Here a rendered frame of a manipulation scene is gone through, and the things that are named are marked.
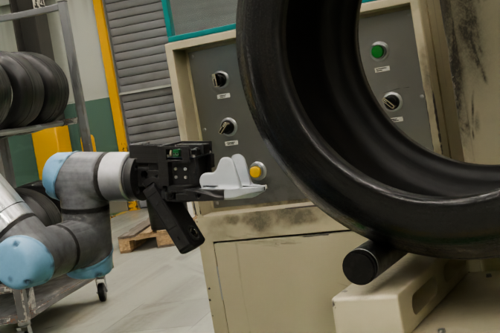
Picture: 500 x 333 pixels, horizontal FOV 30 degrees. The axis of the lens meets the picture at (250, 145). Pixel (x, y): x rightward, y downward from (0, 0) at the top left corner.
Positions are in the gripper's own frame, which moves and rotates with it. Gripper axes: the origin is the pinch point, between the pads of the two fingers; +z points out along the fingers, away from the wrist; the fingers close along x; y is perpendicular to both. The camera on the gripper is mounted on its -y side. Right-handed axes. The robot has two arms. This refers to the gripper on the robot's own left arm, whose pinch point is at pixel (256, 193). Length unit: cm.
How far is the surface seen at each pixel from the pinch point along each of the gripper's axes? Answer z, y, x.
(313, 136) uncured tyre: 13.8, 9.4, -11.6
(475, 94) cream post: 25.2, 11.6, 26.5
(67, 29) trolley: -306, 37, 368
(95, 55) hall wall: -605, 18, 819
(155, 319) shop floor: -217, -127, 309
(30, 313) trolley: -256, -111, 252
